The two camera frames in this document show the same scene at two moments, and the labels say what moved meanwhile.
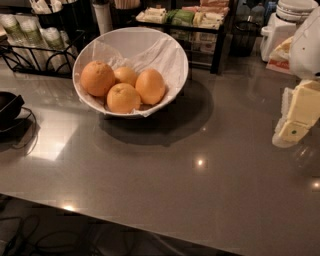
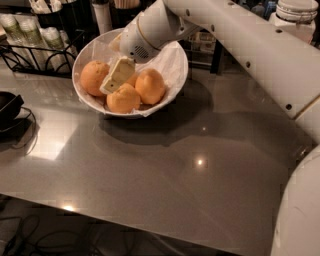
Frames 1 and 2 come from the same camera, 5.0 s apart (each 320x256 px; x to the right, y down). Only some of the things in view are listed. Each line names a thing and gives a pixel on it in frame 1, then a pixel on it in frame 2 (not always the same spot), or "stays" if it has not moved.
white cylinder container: (103, 17) stays
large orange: (97, 78) stays
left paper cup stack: (13, 30) stays
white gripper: (306, 50) to (133, 42)
